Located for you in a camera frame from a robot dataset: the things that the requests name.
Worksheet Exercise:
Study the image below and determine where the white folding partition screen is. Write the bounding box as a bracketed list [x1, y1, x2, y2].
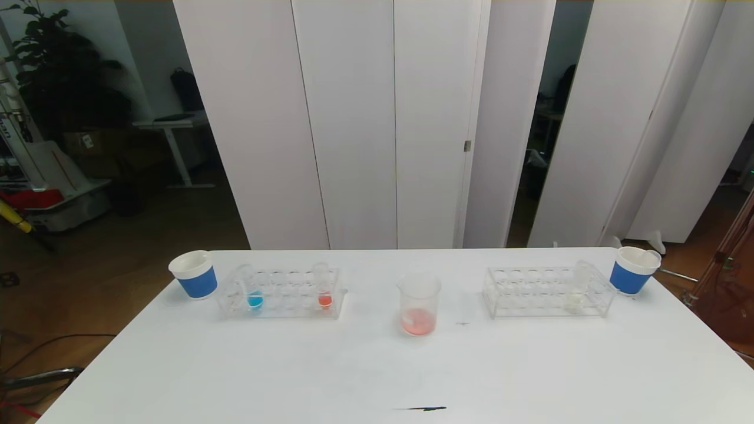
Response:
[527, 0, 754, 247]
[173, 0, 557, 250]

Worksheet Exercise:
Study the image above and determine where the clear acrylic test tube rack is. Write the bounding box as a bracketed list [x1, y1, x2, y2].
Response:
[216, 268, 348, 320]
[482, 266, 617, 319]

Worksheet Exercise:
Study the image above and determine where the brown cardboard box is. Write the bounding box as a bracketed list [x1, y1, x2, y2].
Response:
[62, 128, 118, 157]

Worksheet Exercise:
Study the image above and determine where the blue white paper cup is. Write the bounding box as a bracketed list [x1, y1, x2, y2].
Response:
[168, 250, 218, 300]
[609, 246, 662, 295]

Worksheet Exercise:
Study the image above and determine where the red object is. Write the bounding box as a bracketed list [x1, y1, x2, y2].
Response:
[0, 188, 64, 211]

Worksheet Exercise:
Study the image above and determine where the metal chair leg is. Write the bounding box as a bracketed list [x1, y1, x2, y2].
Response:
[0, 366, 84, 392]

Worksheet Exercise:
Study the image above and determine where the test tube with blue pigment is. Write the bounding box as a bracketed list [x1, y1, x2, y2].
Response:
[236, 263, 265, 311]

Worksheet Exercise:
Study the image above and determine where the white machine with base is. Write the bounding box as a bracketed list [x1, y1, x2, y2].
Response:
[0, 56, 113, 233]

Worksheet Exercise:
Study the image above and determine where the test tube with yellow pigment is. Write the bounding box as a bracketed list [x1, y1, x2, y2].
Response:
[565, 260, 593, 312]

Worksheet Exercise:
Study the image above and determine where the red floor cable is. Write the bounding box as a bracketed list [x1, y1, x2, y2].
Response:
[0, 400, 42, 420]

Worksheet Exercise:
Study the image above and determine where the dark green potted plant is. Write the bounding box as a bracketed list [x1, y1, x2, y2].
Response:
[3, 0, 133, 142]

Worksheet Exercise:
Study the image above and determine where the white desk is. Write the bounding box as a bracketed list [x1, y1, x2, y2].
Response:
[133, 112, 216, 190]

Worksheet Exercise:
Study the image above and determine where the black floor cable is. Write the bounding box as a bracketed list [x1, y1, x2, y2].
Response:
[0, 333, 117, 377]

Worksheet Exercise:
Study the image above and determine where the clear plastic beaker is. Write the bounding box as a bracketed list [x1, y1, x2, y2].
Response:
[396, 271, 442, 337]

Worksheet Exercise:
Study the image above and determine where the yellow tool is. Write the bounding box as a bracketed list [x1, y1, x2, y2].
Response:
[0, 197, 33, 234]

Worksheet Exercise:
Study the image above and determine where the black office chair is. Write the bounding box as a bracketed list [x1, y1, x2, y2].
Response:
[551, 64, 578, 114]

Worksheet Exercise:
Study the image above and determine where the black backpack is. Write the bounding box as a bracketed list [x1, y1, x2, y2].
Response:
[171, 67, 205, 114]

